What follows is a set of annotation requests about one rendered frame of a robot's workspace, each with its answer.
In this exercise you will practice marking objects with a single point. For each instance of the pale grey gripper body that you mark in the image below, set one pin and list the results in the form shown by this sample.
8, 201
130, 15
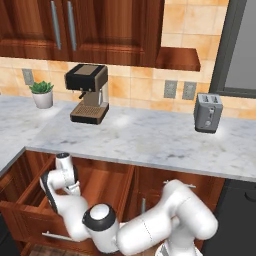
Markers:
74, 189

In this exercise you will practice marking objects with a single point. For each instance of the black dishwasher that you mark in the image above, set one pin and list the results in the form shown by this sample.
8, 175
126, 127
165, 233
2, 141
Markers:
233, 216

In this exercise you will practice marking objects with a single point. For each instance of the open wooden drawer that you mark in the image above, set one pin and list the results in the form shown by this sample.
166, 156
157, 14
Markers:
106, 180

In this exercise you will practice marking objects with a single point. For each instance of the grey toaster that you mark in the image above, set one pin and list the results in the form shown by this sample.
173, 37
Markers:
208, 113

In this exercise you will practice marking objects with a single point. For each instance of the green plant in white pot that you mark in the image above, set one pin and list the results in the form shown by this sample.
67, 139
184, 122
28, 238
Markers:
42, 95

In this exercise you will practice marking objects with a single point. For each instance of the wooden upper cupboard door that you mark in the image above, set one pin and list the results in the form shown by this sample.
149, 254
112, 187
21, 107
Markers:
26, 26
113, 30

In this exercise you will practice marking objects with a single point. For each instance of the grey wall outlet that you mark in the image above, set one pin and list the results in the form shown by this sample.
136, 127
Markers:
170, 89
28, 76
189, 90

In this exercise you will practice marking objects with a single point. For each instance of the wooden lower cupboard front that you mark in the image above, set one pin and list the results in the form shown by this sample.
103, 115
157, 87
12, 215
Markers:
150, 186

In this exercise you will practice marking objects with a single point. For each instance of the wooden wall shelf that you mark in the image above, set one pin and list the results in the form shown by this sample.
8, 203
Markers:
178, 59

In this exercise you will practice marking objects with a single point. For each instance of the dark grey framed window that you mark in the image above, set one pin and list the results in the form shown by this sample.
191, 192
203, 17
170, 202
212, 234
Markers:
238, 46

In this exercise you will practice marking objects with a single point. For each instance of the black and tan coffee machine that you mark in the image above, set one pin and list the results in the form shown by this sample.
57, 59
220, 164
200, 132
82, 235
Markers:
89, 96

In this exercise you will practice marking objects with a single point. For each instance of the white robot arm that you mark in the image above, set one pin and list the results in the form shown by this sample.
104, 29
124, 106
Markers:
146, 230

